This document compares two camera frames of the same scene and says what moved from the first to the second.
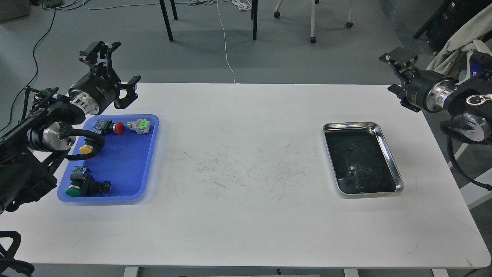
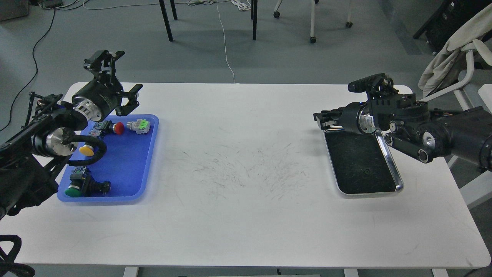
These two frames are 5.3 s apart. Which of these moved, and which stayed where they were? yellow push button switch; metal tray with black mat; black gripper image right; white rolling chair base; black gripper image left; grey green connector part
Moved: black gripper image left; black gripper image right
Stayed: metal tray with black mat; white rolling chair base; grey green connector part; yellow push button switch
